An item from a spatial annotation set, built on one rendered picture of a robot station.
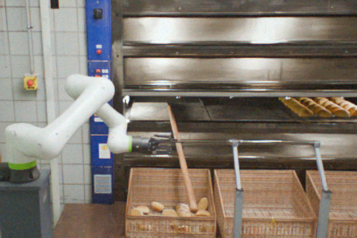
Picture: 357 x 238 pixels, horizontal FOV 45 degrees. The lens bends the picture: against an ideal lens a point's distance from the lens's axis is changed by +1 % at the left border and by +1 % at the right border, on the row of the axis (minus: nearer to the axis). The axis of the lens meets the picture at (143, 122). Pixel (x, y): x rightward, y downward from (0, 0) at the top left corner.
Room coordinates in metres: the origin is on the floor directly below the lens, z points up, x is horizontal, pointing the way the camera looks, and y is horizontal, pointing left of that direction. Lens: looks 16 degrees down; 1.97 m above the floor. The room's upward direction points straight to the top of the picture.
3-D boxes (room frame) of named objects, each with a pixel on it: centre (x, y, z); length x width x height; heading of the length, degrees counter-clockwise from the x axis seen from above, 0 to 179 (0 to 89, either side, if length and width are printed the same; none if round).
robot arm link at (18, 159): (1.83, 0.54, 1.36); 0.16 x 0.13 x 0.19; 55
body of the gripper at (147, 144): (2.32, -0.04, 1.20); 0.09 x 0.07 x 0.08; 89
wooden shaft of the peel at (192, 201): (2.37, -0.20, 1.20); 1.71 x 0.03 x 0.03; 0
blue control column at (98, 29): (3.79, 0.26, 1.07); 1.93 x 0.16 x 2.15; 178
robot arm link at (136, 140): (2.32, 0.04, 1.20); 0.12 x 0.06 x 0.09; 179
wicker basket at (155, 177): (2.58, -0.17, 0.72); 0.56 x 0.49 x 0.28; 87
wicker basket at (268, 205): (2.56, -0.76, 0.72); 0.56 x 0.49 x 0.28; 89
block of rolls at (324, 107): (3.25, -1.36, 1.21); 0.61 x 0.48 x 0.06; 178
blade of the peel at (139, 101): (3.49, -0.20, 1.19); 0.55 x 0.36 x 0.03; 90
